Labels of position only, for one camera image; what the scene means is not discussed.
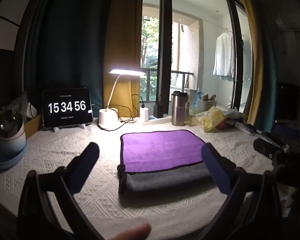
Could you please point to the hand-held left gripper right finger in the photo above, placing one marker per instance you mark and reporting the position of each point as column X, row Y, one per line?
column 215, row 167

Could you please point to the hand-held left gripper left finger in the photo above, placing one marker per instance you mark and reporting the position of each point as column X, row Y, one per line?
column 86, row 161

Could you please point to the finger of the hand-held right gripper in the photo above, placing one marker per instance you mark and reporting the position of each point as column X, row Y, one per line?
column 266, row 148
column 250, row 128

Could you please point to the grey towel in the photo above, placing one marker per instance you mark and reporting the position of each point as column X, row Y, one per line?
column 167, row 180

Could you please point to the purple towel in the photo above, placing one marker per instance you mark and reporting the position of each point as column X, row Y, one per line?
column 160, row 150

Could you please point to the person's left hand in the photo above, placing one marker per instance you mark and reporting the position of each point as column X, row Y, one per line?
column 130, row 233

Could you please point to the white textured tablecloth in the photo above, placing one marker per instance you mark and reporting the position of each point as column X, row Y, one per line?
column 52, row 152

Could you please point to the white tablet stand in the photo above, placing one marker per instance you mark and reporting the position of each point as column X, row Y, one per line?
column 69, row 127

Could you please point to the yellow plastic bag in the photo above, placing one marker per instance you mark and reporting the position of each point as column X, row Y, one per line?
column 211, row 118

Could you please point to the white woven basket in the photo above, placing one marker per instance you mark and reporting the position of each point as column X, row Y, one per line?
column 206, row 103

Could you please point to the tablet showing clock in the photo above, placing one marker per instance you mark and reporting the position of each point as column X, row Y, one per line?
column 67, row 107

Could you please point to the blue plastic bag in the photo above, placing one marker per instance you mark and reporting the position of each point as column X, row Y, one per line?
column 195, row 99

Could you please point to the teal curtain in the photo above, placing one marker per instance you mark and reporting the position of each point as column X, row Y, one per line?
column 268, row 67

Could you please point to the cardboard box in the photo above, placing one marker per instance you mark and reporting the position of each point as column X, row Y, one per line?
column 31, row 125

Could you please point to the white desk lamp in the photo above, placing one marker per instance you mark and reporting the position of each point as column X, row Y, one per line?
column 112, row 100

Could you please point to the stainless steel tumbler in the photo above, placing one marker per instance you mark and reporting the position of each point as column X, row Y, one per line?
column 178, row 108

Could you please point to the white charger plug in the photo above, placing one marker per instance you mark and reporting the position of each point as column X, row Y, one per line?
column 144, row 113

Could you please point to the white power strip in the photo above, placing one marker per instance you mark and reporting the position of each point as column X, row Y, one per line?
column 156, row 119

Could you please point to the white hanging shirt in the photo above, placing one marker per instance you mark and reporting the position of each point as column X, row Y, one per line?
column 224, row 55

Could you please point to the yellow curtain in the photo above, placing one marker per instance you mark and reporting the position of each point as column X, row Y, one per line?
column 252, row 50
column 121, row 50

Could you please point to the black power adapter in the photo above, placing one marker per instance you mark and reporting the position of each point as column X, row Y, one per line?
column 158, row 110

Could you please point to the white blue bowl appliance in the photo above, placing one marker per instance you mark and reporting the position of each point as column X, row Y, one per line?
column 7, row 140

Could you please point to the balcony railing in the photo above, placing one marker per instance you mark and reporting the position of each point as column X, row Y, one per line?
column 181, row 76

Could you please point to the dark green curtain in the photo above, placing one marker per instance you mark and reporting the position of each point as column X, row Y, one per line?
column 67, row 42

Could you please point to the black sliding door frame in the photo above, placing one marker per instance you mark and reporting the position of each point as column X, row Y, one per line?
column 164, row 47

